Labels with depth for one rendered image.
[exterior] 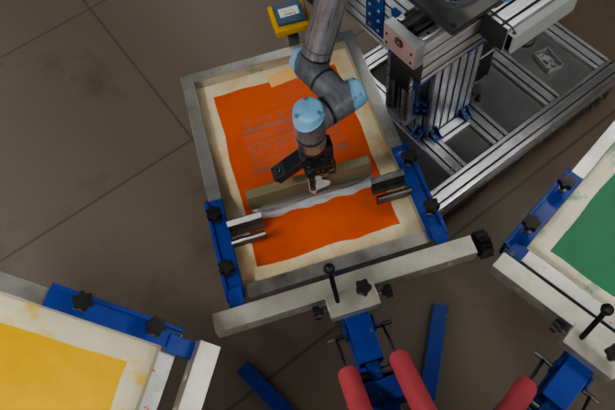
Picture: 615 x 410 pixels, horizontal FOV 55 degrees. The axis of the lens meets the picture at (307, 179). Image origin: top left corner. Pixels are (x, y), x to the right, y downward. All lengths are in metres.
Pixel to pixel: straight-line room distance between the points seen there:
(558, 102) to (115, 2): 2.53
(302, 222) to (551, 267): 0.66
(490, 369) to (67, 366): 1.68
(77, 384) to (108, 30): 2.61
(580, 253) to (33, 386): 1.34
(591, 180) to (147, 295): 1.85
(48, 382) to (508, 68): 2.33
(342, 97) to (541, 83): 1.66
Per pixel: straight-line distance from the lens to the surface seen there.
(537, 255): 1.69
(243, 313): 1.51
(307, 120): 1.36
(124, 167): 3.09
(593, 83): 3.01
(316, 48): 1.44
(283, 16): 2.12
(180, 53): 3.44
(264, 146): 1.81
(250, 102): 1.92
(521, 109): 2.86
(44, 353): 1.41
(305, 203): 1.70
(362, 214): 1.68
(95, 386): 1.42
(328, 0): 1.37
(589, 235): 1.75
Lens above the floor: 2.46
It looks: 60 degrees down
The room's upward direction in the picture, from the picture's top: 10 degrees counter-clockwise
